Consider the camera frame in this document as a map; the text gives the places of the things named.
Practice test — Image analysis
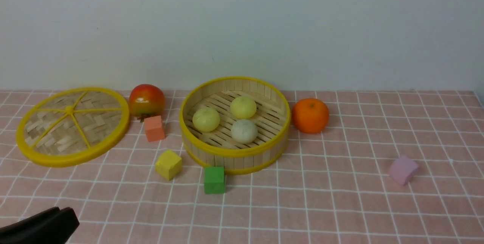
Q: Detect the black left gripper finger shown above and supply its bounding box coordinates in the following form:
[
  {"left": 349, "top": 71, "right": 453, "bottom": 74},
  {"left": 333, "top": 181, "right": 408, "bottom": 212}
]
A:
[{"left": 0, "top": 207, "right": 80, "bottom": 244}]

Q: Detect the pale yellow bun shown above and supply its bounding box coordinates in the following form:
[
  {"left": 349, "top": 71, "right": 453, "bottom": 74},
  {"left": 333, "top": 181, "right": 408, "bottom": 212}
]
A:
[
  {"left": 192, "top": 107, "right": 220, "bottom": 132},
  {"left": 230, "top": 96, "right": 257, "bottom": 119}
]

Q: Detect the white bun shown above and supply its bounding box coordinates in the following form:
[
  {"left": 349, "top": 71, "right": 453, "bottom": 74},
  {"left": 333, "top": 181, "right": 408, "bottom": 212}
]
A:
[{"left": 231, "top": 119, "right": 259, "bottom": 144}]

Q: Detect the pale yellow front bun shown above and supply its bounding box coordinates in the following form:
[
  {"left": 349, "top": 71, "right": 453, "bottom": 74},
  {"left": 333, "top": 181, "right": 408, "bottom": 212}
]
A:
[{"left": 230, "top": 96, "right": 257, "bottom": 119}]

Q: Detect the yellow bamboo steamer lid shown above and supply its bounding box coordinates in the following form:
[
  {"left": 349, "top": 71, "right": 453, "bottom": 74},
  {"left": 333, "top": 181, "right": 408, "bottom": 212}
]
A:
[{"left": 16, "top": 87, "right": 131, "bottom": 168}]

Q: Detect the yellow bamboo steamer tray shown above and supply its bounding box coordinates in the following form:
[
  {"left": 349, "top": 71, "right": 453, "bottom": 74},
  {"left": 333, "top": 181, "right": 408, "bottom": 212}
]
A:
[{"left": 179, "top": 76, "right": 292, "bottom": 175}]

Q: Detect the yellow foam cube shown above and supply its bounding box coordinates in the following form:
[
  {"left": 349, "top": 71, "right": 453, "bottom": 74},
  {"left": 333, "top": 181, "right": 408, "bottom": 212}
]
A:
[{"left": 155, "top": 150, "right": 183, "bottom": 181}]

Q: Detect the orange foam cube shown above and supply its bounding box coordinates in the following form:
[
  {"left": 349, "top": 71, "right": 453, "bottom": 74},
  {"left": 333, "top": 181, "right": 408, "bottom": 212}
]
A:
[{"left": 144, "top": 116, "right": 166, "bottom": 142}]

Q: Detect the red yellow apple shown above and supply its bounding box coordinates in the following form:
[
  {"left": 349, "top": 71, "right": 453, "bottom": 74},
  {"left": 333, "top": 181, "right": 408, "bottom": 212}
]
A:
[{"left": 128, "top": 84, "right": 165, "bottom": 122}]

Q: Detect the green foam cube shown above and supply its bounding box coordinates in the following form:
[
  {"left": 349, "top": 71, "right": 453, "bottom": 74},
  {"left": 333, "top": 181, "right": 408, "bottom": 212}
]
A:
[{"left": 204, "top": 166, "right": 225, "bottom": 194}]

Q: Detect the orange tangerine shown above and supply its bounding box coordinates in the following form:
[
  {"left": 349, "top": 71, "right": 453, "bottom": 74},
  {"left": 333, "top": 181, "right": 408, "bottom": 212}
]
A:
[{"left": 292, "top": 98, "right": 330, "bottom": 134}]

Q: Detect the pink checkered tablecloth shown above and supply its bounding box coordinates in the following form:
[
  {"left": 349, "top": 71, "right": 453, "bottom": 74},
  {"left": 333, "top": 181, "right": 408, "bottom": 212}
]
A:
[{"left": 0, "top": 90, "right": 484, "bottom": 244}]

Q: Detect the pink foam block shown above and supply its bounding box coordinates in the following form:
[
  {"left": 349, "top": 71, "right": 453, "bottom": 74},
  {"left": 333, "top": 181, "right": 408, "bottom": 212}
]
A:
[{"left": 388, "top": 155, "right": 420, "bottom": 186}]

